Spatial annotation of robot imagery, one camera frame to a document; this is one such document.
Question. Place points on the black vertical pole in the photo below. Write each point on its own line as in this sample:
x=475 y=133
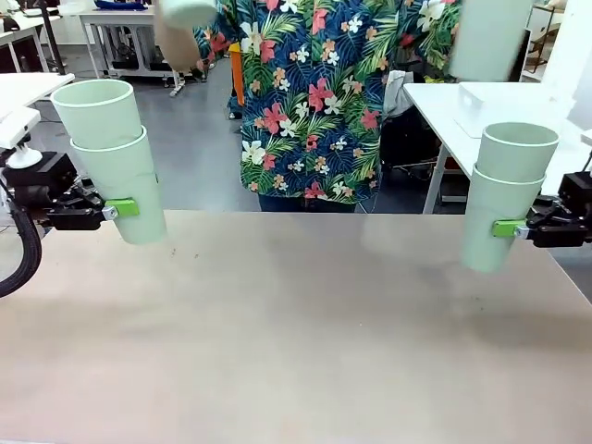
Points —
x=52 y=41

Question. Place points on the white plastic storage basket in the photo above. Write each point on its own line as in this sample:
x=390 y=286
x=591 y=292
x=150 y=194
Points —
x=472 y=115

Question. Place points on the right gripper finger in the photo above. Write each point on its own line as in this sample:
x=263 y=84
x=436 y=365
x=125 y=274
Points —
x=546 y=205
x=555 y=233

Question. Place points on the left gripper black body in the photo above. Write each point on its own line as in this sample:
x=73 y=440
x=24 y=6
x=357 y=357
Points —
x=37 y=185

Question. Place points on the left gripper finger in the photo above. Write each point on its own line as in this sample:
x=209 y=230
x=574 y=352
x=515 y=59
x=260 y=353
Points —
x=78 y=217
x=88 y=192

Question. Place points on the grey garment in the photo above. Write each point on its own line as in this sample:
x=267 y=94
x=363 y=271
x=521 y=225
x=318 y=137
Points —
x=395 y=92

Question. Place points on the black computer monitor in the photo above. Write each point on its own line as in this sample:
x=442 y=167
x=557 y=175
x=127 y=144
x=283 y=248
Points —
x=522 y=60

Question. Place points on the white rounded-corner table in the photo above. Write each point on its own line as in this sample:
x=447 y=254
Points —
x=18 y=88

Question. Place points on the white side table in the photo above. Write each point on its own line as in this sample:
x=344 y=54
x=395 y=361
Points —
x=444 y=125

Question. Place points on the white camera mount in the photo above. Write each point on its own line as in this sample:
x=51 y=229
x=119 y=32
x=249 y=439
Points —
x=25 y=157

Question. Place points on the dark blue jeans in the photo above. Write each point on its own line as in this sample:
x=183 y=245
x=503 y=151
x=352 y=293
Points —
x=305 y=205

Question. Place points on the white lab bench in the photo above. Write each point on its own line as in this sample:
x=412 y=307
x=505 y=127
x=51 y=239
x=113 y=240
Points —
x=28 y=23

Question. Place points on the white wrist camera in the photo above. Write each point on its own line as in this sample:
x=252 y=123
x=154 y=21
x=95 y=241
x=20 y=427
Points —
x=16 y=127

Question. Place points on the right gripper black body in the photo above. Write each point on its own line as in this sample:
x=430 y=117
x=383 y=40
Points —
x=575 y=187

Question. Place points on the person in floral shirt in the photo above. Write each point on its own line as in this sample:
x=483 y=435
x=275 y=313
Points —
x=314 y=92

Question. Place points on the white metal-frame desk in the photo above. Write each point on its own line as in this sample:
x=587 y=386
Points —
x=120 y=18

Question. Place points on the black office chair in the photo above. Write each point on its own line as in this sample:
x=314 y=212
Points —
x=407 y=143

